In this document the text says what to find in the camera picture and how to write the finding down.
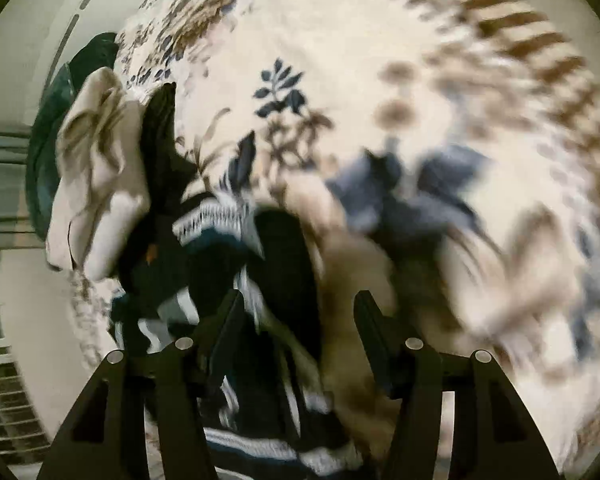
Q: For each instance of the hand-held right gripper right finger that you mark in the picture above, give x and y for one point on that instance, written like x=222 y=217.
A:
x=372 y=332

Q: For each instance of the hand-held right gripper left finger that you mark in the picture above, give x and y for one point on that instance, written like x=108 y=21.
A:
x=228 y=330

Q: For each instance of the dark striped garment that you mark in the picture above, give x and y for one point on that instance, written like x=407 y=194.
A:
x=275 y=260

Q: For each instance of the tan brown garment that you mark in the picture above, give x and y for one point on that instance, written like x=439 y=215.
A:
x=350 y=310

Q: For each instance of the black garment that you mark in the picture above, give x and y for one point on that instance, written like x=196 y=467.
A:
x=162 y=160

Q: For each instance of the beige cloth garment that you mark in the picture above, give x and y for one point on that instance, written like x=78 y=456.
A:
x=102 y=180

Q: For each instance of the floral printed blanket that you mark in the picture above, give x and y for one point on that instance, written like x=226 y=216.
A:
x=380 y=85

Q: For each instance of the dark green garment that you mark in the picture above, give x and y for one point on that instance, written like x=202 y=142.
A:
x=50 y=125

